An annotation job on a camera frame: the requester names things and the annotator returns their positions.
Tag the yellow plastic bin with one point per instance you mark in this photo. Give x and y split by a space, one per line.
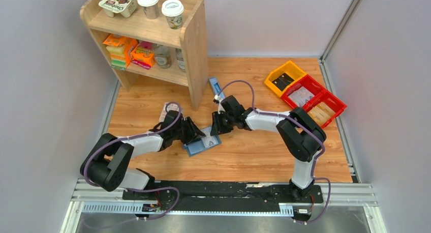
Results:
291 69

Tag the right glass jar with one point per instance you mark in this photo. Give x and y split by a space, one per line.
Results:
180 60

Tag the middle red plastic bin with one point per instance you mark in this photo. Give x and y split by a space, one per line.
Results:
302 92

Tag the white card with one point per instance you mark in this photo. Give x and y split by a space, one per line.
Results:
210 141

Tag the blue leather card holder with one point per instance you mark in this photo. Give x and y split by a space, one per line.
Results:
202 144

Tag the chocolate pudding cup pack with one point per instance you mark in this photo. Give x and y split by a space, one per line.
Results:
123 7

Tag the small pink packet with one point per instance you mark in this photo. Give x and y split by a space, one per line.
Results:
166 111

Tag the glass jar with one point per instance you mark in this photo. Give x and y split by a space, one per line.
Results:
162 55
180 60

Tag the orange snack box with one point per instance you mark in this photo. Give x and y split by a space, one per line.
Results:
117 40

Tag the blue rectangular box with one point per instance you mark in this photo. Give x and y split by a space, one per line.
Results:
216 88

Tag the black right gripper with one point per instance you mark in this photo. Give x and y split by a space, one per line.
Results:
216 127

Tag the left white lidded paper cup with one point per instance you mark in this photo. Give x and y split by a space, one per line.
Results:
150 8

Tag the right white lidded paper cup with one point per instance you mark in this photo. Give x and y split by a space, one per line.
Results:
173 10

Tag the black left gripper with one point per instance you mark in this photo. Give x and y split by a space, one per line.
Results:
193 131

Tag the black card in yellow bin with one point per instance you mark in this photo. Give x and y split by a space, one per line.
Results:
283 81

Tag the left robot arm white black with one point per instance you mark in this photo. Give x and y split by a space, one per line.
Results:
107 164

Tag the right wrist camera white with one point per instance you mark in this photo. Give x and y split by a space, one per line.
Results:
217 100

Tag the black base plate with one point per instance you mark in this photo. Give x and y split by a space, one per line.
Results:
224 196

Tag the white lidded paper cup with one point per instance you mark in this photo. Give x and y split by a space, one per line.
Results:
150 8
173 10

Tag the red plastic bin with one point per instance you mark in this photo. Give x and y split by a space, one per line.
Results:
324 108
302 92

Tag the aluminium rail frame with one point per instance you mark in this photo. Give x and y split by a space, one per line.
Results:
336 201

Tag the left glass jar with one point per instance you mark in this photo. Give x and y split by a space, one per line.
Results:
162 55

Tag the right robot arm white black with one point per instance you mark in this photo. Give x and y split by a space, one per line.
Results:
300 133

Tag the wooden shelf unit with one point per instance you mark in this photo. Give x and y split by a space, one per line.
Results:
191 38

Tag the near red plastic bin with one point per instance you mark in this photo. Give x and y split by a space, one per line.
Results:
324 108

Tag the stack of coloured sponges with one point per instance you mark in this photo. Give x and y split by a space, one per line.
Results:
117 55

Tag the orange pink snack bag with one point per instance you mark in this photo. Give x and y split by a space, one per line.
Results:
143 55

